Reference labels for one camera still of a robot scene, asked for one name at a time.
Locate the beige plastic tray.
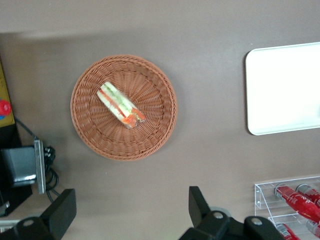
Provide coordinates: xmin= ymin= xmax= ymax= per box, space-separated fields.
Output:
xmin=244 ymin=41 xmax=320 ymax=136

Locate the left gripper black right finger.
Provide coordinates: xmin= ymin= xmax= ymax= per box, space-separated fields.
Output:
xmin=178 ymin=186 xmax=230 ymax=240

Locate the sandwich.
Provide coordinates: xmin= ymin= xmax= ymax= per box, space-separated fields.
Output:
xmin=96 ymin=81 xmax=147 ymax=130

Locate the black power cable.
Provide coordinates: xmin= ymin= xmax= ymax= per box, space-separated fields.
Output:
xmin=14 ymin=117 xmax=61 ymax=204

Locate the red cola bottle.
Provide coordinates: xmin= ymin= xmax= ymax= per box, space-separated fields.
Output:
xmin=295 ymin=183 xmax=320 ymax=207
xmin=274 ymin=184 xmax=320 ymax=223
xmin=306 ymin=219 xmax=320 ymax=238
xmin=275 ymin=221 xmax=301 ymax=240

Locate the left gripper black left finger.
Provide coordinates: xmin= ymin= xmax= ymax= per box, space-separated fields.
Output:
xmin=14 ymin=188 xmax=77 ymax=240

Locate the yellow control box red button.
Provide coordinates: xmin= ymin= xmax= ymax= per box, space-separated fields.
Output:
xmin=0 ymin=59 xmax=15 ymax=127

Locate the round brown wicker basket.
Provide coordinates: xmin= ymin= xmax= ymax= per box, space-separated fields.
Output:
xmin=70 ymin=54 xmax=178 ymax=162

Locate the black countertop appliance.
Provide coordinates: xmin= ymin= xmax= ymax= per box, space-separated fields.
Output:
xmin=0 ymin=122 xmax=33 ymax=217

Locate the clear acrylic bottle rack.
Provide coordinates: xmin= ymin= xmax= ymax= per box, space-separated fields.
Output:
xmin=254 ymin=175 xmax=320 ymax=240

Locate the grey metal box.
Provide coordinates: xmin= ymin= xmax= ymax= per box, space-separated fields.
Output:
xmin=1 ymin=139 xmax=48 ymax=195

